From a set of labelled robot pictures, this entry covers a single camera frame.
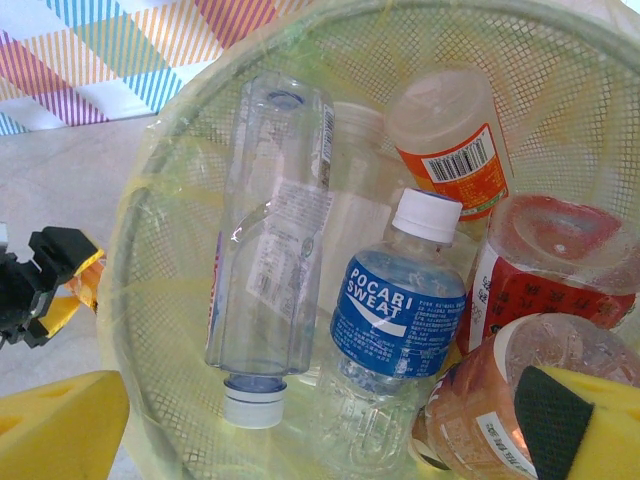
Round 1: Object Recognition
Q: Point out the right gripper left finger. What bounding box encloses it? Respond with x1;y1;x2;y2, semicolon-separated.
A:
0;368;131;480

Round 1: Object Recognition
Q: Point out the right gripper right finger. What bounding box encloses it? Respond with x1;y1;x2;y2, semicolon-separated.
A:
513;364;640;480

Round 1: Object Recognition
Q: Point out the brown Nescafe coffee bottle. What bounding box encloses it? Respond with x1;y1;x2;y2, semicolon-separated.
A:
409;313;640;480

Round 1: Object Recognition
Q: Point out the clear bottle blue-white cap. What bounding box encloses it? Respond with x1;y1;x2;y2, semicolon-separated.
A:
204;69;335;431

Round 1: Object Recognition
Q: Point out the blue Pocari Sweat bottle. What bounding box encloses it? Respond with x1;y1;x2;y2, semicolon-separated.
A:
319;187;469;480

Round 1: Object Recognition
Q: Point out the clear bottle orange label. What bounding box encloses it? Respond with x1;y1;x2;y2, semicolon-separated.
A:
383;68;516;224

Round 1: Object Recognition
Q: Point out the yellow plastic bin liner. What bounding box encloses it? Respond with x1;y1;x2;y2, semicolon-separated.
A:
96;0;640;480

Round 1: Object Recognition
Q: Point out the grey-green mesh bin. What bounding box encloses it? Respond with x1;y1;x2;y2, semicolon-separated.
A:
97;0;640;480

